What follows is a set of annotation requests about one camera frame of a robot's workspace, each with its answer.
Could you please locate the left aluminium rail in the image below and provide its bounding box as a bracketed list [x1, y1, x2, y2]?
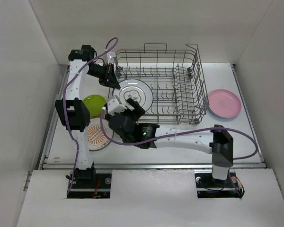
[35, 64, 69, 170]

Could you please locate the purple cable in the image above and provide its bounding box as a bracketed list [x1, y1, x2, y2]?
[99, 106, 260, 198]
[63, 37, 120, 198]

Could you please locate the lime green plate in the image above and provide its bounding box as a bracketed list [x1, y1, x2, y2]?
[83, 95, 107, 117]

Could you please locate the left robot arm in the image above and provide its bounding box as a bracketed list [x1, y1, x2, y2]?
[55, 45, 119, 188]

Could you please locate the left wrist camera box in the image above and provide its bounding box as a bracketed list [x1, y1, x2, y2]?
[106, 52, 116, 63]

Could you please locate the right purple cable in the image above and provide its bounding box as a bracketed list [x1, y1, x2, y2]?
[99, 106, 260, 198]

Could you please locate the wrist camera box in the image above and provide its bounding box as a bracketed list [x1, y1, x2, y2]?
[107, 95, 127, 116]
[106, 52, 116, 63]

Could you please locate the blue plate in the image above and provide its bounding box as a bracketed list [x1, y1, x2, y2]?
[208, 108, 241, 121]

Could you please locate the white plate orange sunburst pattern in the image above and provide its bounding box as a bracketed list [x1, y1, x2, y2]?
[87, 117, 111, 152]

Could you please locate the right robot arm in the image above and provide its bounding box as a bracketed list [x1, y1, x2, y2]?
[100, 97, 233, 186]

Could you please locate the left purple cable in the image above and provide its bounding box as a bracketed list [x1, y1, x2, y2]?
[63, 37, 120, 198]

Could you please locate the front aluminium rail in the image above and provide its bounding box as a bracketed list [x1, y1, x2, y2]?
[40, 162, 266, 170]

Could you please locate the plain white plate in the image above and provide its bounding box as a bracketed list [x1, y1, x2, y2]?
[112, 79, 153, 111]

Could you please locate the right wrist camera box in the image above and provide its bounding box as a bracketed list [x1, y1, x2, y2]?
[107, 95, 127, 116]

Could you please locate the grey wire dish rack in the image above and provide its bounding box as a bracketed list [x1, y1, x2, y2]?
[115, 43, 208, 125]

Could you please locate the pink plate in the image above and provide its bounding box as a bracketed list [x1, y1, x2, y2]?
[208, 89, 242, 117]

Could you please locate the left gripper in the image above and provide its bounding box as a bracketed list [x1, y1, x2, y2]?
[86, 62, 120, 89]

